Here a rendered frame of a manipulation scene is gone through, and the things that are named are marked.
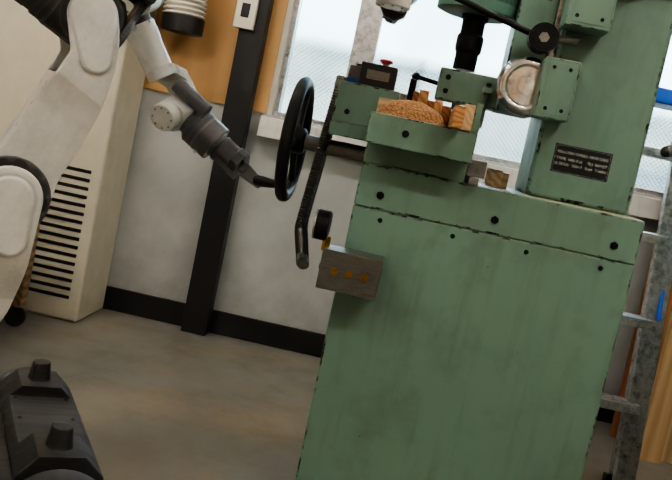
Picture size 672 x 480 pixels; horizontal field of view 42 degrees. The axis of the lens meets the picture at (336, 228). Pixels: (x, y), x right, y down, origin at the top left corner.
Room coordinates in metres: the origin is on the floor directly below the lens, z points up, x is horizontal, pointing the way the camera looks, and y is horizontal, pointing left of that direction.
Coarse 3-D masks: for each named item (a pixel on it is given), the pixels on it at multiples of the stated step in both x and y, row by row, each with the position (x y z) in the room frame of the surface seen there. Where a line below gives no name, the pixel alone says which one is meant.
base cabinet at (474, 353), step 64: (384, 256) 1.77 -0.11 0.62; (448, 256) 1.76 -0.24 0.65; (512, 256) 1.75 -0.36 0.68; (576, 256) 1.74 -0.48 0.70; (384, 320) 1.77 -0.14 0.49; (448, 320) 1.76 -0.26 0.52; (512, 320) 1.75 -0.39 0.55; (576, 320) 1.74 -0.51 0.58; (320, 384) 1.77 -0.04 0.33; (384, 384) 1.76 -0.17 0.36; (448, 384) 1.76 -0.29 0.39; (512, 384) 1.75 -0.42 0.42; (576, 384) 1.74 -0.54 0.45; (320, 448) 1.77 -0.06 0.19; (384, 448) 1.76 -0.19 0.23; (448, 448) 1.75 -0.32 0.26; (512, 448) 1.74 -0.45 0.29; (576, 448) 1.73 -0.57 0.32
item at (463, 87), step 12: (444, 72) 1.95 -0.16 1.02; (456, 72) 1.95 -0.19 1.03; (468, 72) 1.95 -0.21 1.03; (444, 84) 1.95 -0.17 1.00; (456, 84) 1.95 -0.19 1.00; (468, 84) 1.95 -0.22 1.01; (480, 84) 1.94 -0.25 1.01; (492, 84) 1.94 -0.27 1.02; (444, 96) 1.95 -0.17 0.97; (456, 96) 1.95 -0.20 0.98; (468, 96) 1.95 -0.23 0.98; (480, 96) 1.94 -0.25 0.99; (492, 96) 1.94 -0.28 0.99; (492, 108) 1.94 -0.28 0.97
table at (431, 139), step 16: (336, 128) 1.91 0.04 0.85; (352, 128) 1.91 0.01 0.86; (368, 128) 1.69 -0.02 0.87; (384, 128) 1.69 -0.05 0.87; (400, 128) 1.69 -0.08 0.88; (416, 128) 1.69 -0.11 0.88; (432, 128) 1.69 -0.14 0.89; (448, 128) 1.68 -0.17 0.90; (384, 144) 1.69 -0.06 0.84; (400, 144) 1.69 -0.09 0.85; (416, 144) 1.69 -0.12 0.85; (432, 144) 1.68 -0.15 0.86; (448, 144) 1.68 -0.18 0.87; (464, 144) 1.68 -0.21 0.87; (464, 160) 1.68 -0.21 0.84
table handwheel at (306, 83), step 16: (304, 80) 1.95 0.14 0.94; (304, 96) 1.92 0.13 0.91; (288, 112) 1.88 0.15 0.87; (304, 112) 2.03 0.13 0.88; (288, 128) 1.87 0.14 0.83; (304, 128) 2.00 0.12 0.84; (288, 144) 1.87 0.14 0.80; (304, 144) 1.99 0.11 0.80; (336, 144) 1.99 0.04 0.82; (352, 144) 1.99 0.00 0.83; (288, 160) 1.88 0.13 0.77; (288, 176) 2.07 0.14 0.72; (288, 192) 2.00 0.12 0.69
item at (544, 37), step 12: (456, 0) 1.84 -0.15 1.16; (468, 0) 1.84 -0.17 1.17; (480, 12) 1.84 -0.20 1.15; (492, 12) 1.83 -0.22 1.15; (516, 24) 1.83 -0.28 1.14; (540, 24) 1.81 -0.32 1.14; (528, 36) 1.83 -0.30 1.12; (540, 36) 1.81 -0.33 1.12; (552, 36) 1.81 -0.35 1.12; (564, 36) 1.82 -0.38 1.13; (540, 48) 1.81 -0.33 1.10; (552, 48) 1.81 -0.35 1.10
